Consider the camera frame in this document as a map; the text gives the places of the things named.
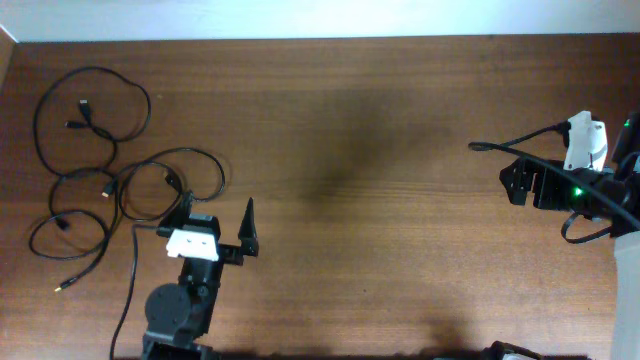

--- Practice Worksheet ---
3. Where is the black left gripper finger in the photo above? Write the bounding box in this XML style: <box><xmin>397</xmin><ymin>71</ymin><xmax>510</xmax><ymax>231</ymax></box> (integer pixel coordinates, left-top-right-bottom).
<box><xmin>238</xmin><ymin>198</ymin><xmax>259</xmax><ymax>257</ymax></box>
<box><xmin>169</xmin><ymin>191</ymin><xmax>194</xmax><ymax>231</ymax></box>

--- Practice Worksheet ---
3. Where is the black usb cable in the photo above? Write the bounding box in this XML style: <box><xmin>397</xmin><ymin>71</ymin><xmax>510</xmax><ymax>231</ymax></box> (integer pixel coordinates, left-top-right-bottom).
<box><xmin>53</xmin><ymin>98</ymin><xmax>121</xmax><ymax>293</ymax></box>
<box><xmin>101</xmin><ymin>146</ymin><xmax>227</xmax><ymax>223</ymax></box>

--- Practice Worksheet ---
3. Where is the black cable with gold plug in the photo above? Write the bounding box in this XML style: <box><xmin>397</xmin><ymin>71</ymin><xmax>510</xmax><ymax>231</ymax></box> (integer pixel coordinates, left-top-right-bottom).
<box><xmin>28</xmin><ymin>65</ymin><xmax>153</xmax><ymax>263</ymax></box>

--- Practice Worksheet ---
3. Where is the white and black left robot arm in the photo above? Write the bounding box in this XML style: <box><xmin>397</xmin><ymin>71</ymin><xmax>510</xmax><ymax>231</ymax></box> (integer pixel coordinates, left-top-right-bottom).
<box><xmin>141</xmin><ymin>194</ymin><xmax>259</xmax><ymax>360</ymax></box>

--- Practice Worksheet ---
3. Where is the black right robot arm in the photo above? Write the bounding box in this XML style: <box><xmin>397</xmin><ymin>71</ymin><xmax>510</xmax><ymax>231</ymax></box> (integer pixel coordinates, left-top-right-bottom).
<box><xmin>482</xmin><ymin>111</ymin><xmax>639</xmax><ymax>359</ymax></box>

